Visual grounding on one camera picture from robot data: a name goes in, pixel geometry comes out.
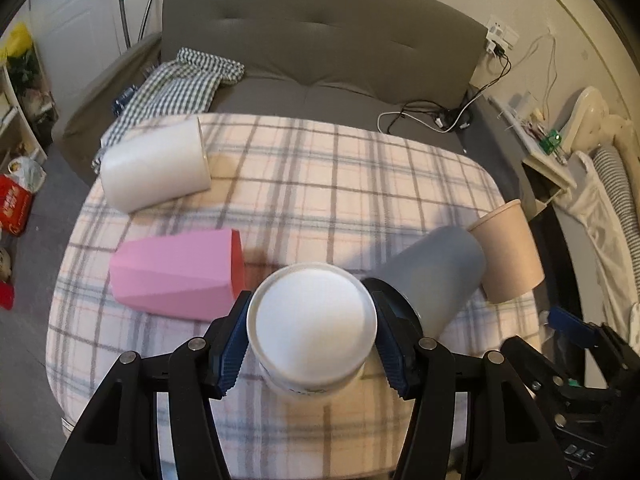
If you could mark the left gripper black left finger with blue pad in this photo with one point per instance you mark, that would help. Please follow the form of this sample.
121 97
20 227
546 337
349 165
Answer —
116 436

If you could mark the white door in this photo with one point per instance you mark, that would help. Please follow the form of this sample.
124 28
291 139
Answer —
75 40

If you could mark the beige paper cup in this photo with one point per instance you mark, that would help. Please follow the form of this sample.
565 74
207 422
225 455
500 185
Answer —
513 265

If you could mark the cream bed headboard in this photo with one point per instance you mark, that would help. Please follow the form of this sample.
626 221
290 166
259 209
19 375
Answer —
591 124

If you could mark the white shelf unit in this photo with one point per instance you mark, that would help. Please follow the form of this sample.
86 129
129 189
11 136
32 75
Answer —
17 137

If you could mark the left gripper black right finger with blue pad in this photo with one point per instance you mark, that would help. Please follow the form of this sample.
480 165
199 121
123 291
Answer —
506 434

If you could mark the white bedside table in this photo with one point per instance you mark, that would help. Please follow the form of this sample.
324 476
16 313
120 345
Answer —
545 177

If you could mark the pink faceted cup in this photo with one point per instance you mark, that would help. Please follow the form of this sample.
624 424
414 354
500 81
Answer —
193 275

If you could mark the grey plastic cup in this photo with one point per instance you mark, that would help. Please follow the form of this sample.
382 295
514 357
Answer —
437 276

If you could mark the striped pillow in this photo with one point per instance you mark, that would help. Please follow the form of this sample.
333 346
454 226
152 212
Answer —
612 173

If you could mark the red shopping bag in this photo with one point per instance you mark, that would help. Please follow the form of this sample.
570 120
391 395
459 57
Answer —
19 185

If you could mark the white floral paper cup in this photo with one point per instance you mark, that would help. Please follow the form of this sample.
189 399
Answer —
311 327

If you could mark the yellow plastic bag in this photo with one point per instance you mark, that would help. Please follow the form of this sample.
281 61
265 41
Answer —
17 43

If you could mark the green bottle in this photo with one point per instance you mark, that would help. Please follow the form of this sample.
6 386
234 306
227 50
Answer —
549 140

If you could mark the checked folded blanket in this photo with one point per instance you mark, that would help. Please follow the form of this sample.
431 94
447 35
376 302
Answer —
186 85

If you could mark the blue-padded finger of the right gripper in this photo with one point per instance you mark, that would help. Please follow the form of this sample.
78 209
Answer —
567 324

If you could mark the white bed sheet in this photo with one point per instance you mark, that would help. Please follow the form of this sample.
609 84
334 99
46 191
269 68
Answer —
588 204

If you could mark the plaid table cloth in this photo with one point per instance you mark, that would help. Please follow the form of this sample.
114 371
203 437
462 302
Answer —
296 191

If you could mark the grey sofa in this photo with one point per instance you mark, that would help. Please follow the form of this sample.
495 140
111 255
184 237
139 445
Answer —
402 66

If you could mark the white wall power strip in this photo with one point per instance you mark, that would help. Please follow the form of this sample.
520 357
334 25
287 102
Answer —
500 36

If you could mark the red bag on floor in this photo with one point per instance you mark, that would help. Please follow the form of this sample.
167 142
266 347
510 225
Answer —
7 295

